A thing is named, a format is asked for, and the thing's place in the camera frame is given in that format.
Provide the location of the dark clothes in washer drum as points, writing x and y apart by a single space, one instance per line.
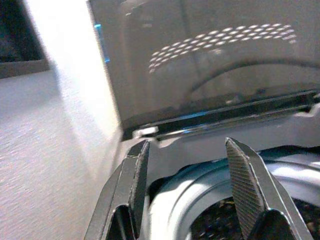
217 222

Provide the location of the dark tinted washer lid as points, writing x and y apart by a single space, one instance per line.
200 75

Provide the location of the grey top-loading washing machine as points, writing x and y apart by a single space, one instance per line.
200 152

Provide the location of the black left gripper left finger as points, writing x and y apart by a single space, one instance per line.
125 180

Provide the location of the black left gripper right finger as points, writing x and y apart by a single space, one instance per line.
247 190

